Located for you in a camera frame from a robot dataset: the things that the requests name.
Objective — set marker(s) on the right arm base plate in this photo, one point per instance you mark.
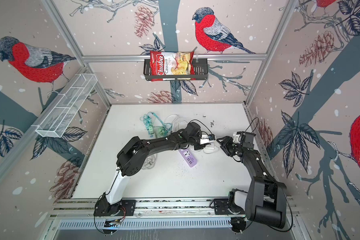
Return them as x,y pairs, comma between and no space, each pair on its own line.
240,206

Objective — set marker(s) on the white wire wall basket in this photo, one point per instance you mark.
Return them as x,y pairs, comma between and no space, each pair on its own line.
59,118

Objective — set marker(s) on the black wall basket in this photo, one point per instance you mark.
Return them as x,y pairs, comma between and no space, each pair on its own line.
196,70

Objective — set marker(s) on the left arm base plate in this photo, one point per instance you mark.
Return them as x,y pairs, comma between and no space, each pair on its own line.
122,208

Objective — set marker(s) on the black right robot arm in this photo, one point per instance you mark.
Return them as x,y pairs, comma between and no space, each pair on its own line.
266,202

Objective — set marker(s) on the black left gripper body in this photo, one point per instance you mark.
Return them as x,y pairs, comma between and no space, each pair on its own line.
195,141

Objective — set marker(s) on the purple power strip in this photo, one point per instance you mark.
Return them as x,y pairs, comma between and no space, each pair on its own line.
188,157

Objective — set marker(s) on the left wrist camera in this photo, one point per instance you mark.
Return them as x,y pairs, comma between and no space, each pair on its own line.
206,139

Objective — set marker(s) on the aluminium front rail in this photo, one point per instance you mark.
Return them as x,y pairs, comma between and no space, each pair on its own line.
144,208

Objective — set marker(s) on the white blue power strip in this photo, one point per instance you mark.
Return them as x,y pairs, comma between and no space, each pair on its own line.
149,126

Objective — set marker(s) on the white charger adapter with cable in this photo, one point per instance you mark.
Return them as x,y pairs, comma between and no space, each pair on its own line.
208,148

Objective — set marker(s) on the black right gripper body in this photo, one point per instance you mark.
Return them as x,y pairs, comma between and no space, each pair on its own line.
230,147

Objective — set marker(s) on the red chips bag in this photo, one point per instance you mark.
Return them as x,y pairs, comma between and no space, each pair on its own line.
170,64

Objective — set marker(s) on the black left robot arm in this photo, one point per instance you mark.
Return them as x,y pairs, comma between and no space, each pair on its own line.
131,158

